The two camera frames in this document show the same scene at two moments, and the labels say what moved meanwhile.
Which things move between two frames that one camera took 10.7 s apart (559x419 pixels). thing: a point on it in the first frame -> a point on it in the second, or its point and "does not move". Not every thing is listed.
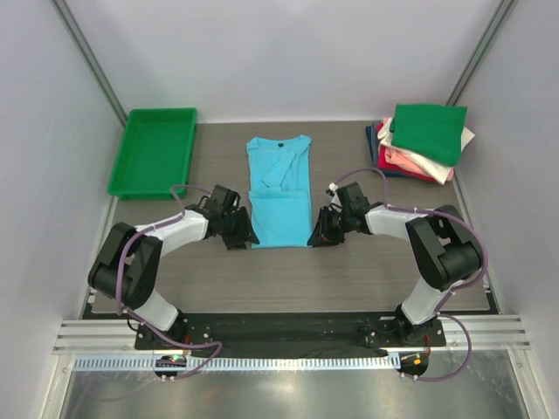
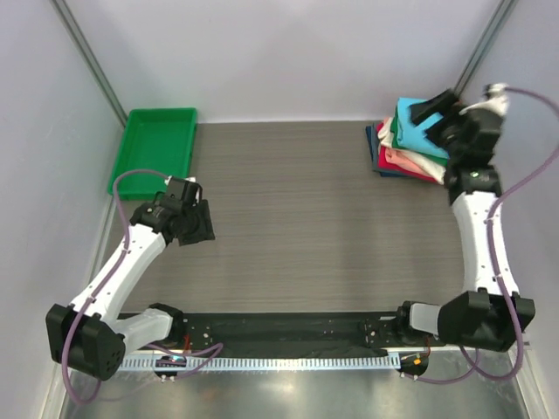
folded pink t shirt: [402, 161] does not move
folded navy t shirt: [372, 134] does not move
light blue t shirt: [279, 189] -> [411, 135]
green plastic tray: [155, 154] does not move
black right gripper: [323, 235] -> [440, 104]
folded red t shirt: [395, 170] does not move
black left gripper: [245, 231] -> [204, 231]
